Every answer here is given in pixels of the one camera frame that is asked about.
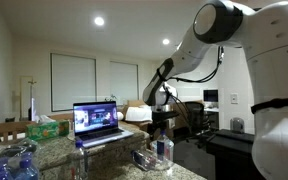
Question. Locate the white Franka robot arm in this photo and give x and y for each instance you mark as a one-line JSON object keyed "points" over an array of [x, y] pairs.
{"points": [[277, 66]]}

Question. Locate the white door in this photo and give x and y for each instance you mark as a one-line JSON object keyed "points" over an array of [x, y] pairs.
{"points": [[24, 100]]}

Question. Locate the tall cardboard box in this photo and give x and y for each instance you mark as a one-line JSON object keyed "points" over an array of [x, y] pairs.
{"points": [[181, 124]]}

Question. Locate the recessed ceiling light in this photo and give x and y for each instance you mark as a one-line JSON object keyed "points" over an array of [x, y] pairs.
{"points": [[166, 41], [99, 21]]}

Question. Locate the open cardboard box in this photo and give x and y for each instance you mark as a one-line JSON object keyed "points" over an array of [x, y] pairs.
{"points": [[135, 102]]}

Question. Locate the black office chair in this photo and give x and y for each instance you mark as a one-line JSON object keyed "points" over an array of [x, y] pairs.
{"points": [[194, 113]]}

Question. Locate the green tissue box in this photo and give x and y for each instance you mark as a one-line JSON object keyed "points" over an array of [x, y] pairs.
{"points": [[47, 130]]}

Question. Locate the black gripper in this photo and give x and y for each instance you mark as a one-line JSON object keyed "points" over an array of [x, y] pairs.
{"points": [[162, 116]]}

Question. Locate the white wall light switch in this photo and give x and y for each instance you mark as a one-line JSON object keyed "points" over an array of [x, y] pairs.
{"points": [[234, 98]]}

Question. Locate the wrapped pack of water bottles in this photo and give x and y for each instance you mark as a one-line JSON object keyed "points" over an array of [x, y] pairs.
{"points": [[20, 166]]}

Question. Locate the silver open laptop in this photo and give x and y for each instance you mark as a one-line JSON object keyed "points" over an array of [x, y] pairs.
{"points": [[95, 116]]}

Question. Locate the purple screen monitor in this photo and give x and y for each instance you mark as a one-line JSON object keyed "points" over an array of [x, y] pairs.
{"points": [[33, 110]]}

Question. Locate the white desktop monitor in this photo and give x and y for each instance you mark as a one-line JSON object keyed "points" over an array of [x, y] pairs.
{"points": [[210, 96]]}

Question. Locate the grey speckled mat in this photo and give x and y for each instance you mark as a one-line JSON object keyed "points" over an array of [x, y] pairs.
{"points": [[230, 156]]}

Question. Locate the wooden coat rack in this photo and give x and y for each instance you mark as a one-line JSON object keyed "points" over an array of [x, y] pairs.
{"points": [[32, 82]]}

